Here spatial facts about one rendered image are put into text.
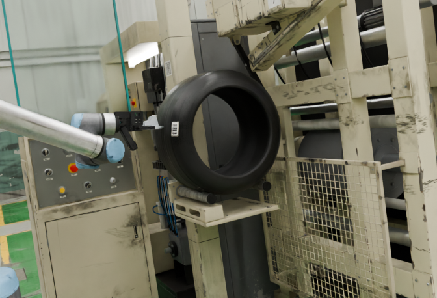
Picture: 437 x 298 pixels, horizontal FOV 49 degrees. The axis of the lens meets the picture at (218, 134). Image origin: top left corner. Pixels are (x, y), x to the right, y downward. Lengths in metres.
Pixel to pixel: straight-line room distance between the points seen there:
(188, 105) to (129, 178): 0.77
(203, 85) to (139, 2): 9.83
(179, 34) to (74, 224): 1.08
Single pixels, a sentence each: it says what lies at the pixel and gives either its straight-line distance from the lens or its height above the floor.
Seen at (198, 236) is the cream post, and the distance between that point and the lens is 2.45.
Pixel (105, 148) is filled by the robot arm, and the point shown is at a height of 1.19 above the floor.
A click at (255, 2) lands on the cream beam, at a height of 1.71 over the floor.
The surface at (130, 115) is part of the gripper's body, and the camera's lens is 1.99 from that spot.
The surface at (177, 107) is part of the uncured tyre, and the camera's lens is 1.99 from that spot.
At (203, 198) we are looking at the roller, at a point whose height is 0.90.
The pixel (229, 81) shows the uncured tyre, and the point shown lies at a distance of 2.07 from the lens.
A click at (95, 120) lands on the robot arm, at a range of 1.93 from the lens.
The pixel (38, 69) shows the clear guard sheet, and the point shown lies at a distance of 2.51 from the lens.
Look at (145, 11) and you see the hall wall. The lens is 11.78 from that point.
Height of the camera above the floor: 1.27
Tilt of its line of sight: 3 degrees down
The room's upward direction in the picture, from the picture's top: 8 degrees counter-clockwise
